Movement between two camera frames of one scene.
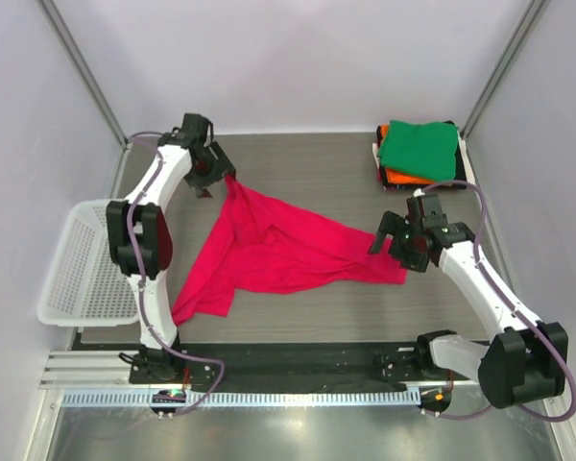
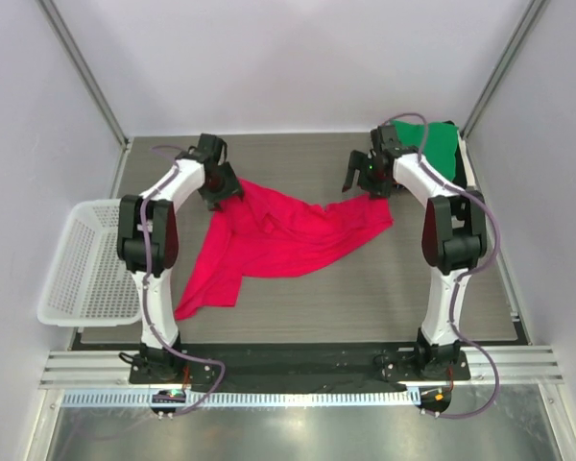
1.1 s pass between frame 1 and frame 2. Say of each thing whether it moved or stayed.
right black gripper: moved
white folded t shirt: stayed
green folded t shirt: stayed
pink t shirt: moved
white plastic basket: stayed
